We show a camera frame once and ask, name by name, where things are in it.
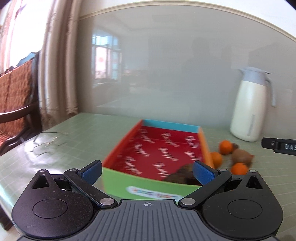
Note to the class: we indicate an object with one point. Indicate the wooden bench orange cushion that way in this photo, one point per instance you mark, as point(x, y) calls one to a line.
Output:
point(20, 112)

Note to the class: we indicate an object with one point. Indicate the tangerine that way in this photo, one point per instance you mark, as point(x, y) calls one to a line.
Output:
point(217, 159)
point(225, 147)
point(239, 169)

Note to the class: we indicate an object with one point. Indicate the wire-rimmed eyeglasses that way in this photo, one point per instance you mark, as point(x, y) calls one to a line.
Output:
point(47, 140)

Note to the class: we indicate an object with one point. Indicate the white thermos jug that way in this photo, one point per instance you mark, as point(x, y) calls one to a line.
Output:
point(251, 104)

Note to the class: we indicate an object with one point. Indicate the colourful cardboard box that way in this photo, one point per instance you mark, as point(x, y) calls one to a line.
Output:
point(152, 150)

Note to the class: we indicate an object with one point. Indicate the brown kiwi fruit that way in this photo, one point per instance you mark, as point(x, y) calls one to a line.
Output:
point(242, 156)

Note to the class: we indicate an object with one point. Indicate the small brown chestnut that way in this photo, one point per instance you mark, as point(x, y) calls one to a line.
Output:
point(234, 146)

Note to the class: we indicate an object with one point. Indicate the beige lace curtain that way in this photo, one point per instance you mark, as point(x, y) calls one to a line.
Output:
point(56, 72)

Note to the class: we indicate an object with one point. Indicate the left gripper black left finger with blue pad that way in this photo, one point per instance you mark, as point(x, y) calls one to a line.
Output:
point(60, 206)

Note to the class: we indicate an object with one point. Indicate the dark water chestnut front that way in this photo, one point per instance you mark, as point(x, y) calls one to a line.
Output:
point(183, 175)

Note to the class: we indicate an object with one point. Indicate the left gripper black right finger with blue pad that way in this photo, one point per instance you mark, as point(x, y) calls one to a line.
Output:
point(232, 207)

